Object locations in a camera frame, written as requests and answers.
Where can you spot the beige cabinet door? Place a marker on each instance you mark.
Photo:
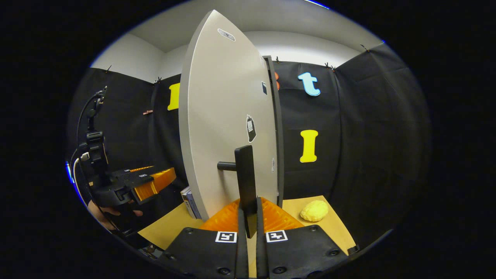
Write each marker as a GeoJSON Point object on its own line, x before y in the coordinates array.
{"type": "Point", "coordinates": [221, 97]}

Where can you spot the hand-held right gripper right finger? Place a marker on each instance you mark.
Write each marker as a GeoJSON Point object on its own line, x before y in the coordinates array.
{"type": "Point", "coordinates": [260, 255]}

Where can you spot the black backdrop cloth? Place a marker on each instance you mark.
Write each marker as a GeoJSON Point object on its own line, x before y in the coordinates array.
{"type": "Point", "coordinates": [368, 135]}

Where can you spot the long ceiling light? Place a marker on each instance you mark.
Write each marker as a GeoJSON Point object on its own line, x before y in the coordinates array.
{"type": "Point", "coordinates": [316, 3]}

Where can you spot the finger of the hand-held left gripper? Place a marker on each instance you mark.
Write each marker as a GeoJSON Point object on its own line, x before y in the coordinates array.
{"type": "Point", "coordinates": [135, 181]}
{"type": "Point", "coordinates": [128, 173]}

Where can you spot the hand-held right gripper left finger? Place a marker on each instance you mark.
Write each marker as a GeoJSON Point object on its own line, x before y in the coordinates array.
{"type": "Point", "coordinates": [241, 259]}

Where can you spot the yellow coaster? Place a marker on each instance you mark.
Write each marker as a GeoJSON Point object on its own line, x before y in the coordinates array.
{"type": "Point", "coordinates": [314, 210]}

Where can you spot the white book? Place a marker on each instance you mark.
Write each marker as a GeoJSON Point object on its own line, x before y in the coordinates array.
{"type": "Point", "coordinates": [185, 193]}

